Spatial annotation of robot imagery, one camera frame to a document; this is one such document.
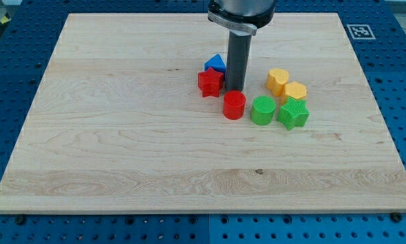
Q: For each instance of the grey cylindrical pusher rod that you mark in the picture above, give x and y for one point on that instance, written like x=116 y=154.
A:
x=237 y=57

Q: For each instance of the yellow hexagon block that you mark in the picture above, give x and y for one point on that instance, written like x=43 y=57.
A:
x=293 y=90

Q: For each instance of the white fiducial marker tag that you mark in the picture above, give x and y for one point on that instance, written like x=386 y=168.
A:
x=361 y=32

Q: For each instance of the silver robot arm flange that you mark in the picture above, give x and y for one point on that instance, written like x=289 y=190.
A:
x=243 y=17

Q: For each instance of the red cylinder block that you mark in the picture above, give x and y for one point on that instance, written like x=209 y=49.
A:
x=234 y=104

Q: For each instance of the yellow heart block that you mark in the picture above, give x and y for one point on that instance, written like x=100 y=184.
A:
x=276 y=80

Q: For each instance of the red star block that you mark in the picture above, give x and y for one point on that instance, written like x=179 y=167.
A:
x=210 y=82

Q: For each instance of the green cylinder block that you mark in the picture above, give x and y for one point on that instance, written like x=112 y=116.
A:
x=263 y=109

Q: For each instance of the green star block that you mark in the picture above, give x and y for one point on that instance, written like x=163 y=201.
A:
x=293 y=113

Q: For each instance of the wooden board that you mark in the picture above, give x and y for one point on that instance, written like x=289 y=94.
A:
x=119 y=126

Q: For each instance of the blue triangle block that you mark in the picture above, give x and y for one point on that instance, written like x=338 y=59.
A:
x=217 y=63

